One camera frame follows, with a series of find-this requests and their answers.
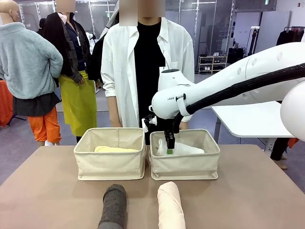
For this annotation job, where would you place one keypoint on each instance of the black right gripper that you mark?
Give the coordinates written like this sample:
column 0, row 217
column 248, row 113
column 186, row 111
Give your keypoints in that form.
column 166, row 125

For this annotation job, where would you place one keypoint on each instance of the white towel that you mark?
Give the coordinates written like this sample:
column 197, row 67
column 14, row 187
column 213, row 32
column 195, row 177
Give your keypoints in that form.
column 188, row 150

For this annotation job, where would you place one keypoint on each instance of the pink towel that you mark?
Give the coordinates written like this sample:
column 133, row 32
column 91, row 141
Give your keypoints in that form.
column 170, row 207

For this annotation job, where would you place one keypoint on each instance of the grey towel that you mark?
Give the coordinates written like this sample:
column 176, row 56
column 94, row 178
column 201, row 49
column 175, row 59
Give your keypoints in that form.
column 114, row 207

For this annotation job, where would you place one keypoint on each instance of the person's right forearm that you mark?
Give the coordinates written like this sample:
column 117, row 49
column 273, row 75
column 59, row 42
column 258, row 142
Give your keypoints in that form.
column 114, row 109

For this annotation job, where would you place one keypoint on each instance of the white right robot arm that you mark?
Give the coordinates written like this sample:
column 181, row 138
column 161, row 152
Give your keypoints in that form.
column 166, row 100

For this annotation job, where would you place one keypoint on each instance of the person's left hand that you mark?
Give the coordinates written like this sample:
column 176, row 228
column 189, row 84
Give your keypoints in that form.
column 183, row 125

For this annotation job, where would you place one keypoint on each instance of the person's right hand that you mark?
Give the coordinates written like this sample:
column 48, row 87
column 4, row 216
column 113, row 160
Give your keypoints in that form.
column 116, row 124

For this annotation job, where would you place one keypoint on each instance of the beige fabric basket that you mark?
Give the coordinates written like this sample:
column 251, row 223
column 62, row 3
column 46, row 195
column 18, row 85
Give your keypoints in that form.
column 186, row 164
column 109, row 164

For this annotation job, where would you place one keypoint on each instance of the yellow rolled towel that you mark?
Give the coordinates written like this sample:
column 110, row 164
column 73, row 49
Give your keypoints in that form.
column 112, row 149

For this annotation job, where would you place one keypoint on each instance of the white name badge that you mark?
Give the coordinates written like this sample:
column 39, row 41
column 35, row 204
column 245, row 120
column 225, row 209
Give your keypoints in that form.
column 162, row 69

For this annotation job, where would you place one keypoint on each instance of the white table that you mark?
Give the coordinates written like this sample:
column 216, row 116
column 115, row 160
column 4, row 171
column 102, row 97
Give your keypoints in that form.
column 250, row 119

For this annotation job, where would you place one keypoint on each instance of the person in white shirt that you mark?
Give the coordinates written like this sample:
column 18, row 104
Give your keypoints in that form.
column 119, row 71

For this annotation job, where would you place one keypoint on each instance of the wooden shoe rack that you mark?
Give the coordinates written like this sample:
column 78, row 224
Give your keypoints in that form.
column 212, row 64

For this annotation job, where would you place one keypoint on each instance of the person with yellow apron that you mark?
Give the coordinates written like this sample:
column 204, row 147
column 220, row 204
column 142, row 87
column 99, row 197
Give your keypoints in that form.
column 76, row 102

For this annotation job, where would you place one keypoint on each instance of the figure in white and orange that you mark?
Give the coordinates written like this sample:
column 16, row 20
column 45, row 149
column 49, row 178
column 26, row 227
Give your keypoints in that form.
column 277, row 150

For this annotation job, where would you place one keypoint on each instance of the black suitcase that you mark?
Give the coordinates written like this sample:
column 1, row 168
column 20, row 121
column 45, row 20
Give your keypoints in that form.
column 236, row 56

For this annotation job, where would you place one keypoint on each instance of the black tripod pole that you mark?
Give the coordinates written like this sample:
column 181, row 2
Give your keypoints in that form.
column 253, row 40

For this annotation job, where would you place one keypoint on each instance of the clothes rack with dark garments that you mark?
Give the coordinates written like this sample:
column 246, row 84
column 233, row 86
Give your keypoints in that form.
column 286, row 37

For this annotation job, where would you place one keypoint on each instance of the mannequin in grey fleece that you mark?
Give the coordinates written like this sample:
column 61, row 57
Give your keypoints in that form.
column 23, row 59

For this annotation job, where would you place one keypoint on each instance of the orange cloth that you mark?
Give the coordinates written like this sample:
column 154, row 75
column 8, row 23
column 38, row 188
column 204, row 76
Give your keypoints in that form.
column 4, row 105

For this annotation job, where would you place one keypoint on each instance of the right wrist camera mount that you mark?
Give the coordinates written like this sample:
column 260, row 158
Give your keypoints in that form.
column 145, row 125

